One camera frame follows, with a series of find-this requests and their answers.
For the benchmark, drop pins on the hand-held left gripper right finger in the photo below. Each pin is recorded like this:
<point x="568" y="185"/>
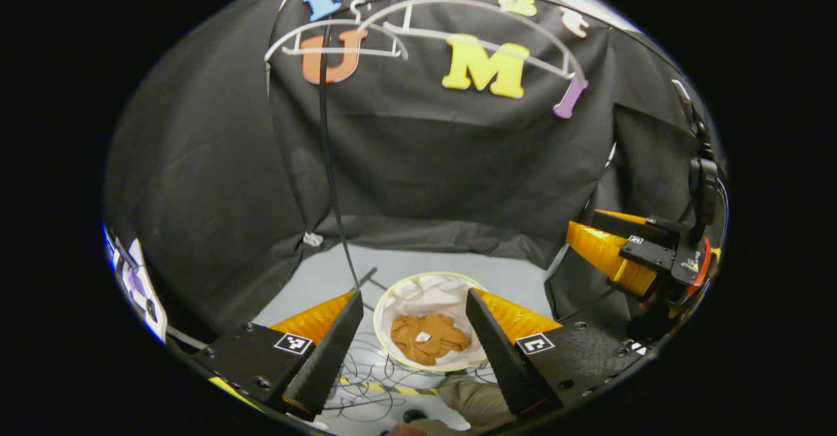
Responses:
<point x="497" y="351"/>

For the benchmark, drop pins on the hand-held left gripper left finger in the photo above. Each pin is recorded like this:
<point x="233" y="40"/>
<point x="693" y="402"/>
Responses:
<point x="330" y="351"/>

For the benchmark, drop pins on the white laundry hamper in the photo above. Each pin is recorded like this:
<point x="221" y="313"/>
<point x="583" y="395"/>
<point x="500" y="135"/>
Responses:
<point x="418" y="292"/>

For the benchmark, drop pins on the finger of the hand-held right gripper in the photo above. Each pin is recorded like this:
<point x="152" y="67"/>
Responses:
<point x="647" y="228"/>
<point x="608" y="256"/>

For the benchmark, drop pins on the white crumpled tape piece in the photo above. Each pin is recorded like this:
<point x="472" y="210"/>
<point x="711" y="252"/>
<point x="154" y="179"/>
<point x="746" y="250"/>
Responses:
<point x="313" y="239"/>

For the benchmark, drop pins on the person's leg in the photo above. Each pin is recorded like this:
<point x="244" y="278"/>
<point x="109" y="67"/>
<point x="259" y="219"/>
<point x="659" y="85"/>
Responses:
<point x="480" y="403"/>

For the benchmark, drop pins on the white printed panel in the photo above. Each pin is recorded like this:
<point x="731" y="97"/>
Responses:
<point x="140" y="279"/>

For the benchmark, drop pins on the brown shirt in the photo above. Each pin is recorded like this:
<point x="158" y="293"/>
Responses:
<point x="444" y="341"/>

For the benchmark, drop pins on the white plastic hanger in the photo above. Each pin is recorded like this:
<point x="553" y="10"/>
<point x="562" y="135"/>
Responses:
<point x="386" y="52"/>
<point x="425" y="33"/>

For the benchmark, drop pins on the black clothes rack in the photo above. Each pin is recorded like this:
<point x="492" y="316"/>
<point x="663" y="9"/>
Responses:
<point x="330" y="161"/>

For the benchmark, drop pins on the yellow black floor tape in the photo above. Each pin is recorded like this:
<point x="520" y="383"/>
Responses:
<point x="392" y="388"/>

